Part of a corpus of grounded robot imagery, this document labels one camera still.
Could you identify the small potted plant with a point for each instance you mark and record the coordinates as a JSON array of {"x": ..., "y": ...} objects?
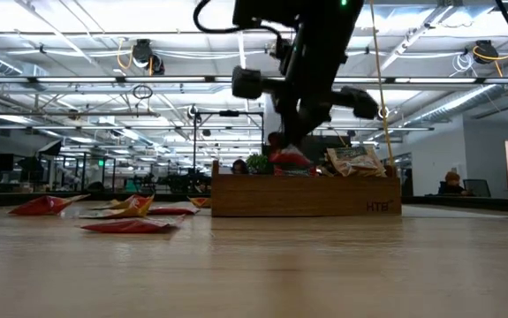
[{"x": 258, "y": 163}]

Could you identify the orange tea packet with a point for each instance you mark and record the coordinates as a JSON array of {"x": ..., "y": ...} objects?
[{"x": 200, "y": 202}]

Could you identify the black gantry frame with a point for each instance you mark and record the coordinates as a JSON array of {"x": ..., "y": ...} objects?
[{"x": 229, "y": 113}]

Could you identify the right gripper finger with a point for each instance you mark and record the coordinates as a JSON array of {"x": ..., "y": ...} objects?
[{"x": 300, "y": 121}]

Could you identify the person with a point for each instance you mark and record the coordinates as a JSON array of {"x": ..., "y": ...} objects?
[
  {"x": 239, "y": 166},
  {"x": 451, "y": 185}
]

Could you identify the wooden tea box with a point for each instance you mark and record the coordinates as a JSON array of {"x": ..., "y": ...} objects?
[{"x": 306, "y": 199}]

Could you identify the grey office chair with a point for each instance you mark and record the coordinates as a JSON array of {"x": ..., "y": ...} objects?
[{"x": 478, "y": 187}]

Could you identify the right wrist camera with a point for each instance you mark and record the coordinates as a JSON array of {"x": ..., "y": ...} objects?
[{"x": 247, "y": 82}]

